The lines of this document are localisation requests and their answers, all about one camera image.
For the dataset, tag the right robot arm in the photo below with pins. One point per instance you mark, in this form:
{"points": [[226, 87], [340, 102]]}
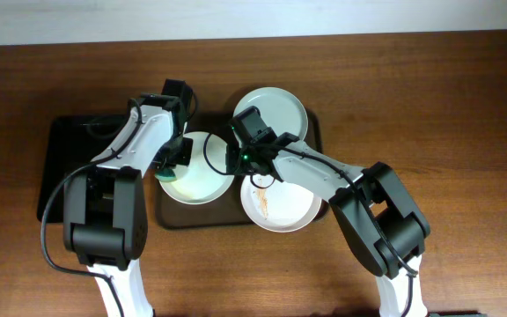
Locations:
{"points": [[381, 222]]}

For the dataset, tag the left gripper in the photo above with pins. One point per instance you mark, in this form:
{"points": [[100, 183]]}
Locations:
{"points": [[176, 155]]}

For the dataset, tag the pale blue plate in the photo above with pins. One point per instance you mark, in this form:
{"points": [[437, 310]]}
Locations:
{"points": [[280, 110]]}

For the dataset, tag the green sponge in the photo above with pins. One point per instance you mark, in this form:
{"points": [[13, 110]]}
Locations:
{"points": [[165, 174]]}

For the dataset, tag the white plate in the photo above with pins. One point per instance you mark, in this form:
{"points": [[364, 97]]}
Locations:
{"points": [[278, 206], [196, 183]]}

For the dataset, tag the brown serving tray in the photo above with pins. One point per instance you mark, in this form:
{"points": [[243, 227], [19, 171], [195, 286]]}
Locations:
{"points": [[226, 209]]}

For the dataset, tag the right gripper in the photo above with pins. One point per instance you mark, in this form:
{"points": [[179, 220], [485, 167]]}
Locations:
{"points": [[236, 163]]}

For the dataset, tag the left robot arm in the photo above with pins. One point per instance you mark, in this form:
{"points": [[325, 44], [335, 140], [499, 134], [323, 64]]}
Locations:
{"points": [[104, 210]]}

